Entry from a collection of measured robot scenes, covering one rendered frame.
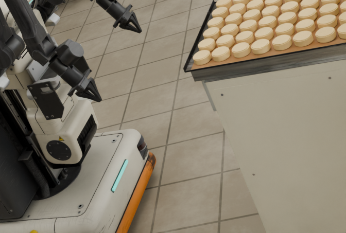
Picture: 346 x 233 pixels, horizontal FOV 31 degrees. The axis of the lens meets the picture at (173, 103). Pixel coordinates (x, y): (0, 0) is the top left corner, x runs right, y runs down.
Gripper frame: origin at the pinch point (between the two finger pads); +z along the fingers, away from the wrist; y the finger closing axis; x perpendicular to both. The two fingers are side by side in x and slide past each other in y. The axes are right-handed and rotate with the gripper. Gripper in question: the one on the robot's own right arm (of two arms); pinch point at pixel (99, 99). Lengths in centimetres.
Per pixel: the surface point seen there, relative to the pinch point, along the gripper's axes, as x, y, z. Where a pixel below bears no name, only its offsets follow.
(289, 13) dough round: -68, 4, 16
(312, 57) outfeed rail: -71, -10, 25
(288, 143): -47, -11, 43
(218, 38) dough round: -50, -3, 7
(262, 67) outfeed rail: -58, -10, 19
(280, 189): -32, -11, 56
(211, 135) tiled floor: 37, 74, 67
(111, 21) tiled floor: 141, 228, 15
